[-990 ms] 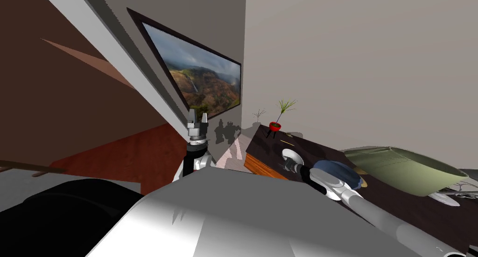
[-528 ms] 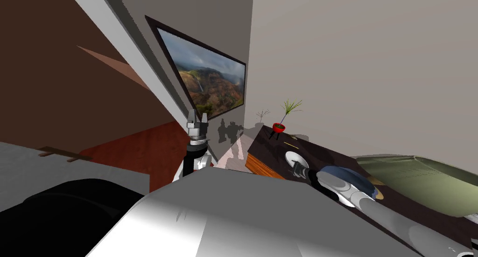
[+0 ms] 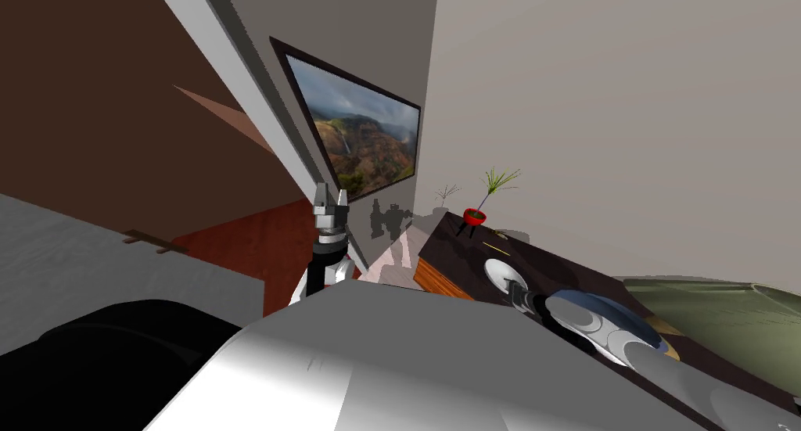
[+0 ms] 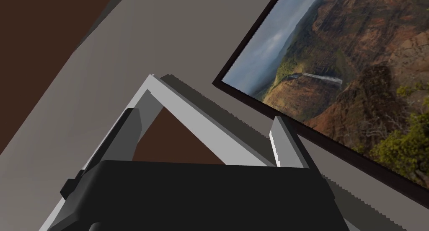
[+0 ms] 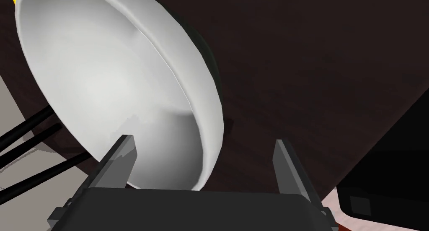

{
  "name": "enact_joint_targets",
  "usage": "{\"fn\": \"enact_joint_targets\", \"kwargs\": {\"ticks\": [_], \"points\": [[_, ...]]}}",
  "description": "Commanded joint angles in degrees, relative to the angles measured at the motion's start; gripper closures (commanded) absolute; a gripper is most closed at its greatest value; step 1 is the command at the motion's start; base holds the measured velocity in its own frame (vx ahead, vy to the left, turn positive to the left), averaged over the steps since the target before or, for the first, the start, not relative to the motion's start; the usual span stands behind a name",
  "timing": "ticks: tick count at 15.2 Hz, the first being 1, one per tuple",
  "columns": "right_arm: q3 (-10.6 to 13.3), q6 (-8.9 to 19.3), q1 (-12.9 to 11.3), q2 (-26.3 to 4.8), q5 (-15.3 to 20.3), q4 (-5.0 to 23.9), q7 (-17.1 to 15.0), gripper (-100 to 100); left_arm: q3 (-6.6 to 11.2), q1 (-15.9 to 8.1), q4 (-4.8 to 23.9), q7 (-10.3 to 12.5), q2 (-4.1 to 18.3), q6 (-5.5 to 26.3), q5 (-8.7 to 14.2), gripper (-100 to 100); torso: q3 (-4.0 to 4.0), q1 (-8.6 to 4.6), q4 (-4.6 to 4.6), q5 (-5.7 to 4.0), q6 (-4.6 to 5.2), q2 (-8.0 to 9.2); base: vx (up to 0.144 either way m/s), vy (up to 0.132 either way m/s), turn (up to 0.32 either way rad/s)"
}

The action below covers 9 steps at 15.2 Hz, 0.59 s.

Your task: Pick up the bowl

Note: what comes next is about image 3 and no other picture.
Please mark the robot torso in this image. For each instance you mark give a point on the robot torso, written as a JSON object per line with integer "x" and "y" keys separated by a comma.
{"x": 388, "y": 362}

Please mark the white plate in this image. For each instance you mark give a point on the white plate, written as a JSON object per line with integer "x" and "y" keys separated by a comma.
{"x": 497, "y": 271}

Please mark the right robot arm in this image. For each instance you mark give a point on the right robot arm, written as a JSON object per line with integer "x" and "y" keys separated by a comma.
{"x": 663, "y": 362}

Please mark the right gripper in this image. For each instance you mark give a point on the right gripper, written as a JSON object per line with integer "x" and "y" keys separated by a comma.
{"x": 518, "y": 295}

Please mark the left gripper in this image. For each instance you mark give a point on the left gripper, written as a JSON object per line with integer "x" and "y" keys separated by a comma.
{"x": 330, "y": 218}

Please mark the dark brown wooden table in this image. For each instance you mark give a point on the dark brown wooden table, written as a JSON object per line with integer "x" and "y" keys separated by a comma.
{"x": 563, "y": 271}

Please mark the thin yellow stick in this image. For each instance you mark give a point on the thin yellow stick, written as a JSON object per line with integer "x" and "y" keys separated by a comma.
{"x": 495, "y": 249}

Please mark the framed landscape picture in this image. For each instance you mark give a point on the framed landscape picture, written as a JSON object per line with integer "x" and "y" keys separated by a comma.
{"x": 363, "y": 137}

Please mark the red pot with green plant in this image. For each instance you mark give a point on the red pot with green plant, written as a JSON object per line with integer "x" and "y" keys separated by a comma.
{"x": 474, "y": 217}

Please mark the olive green sofa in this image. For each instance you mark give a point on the olive green sofa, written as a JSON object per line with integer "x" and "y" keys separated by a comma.
{"x": 719, "y": 318}

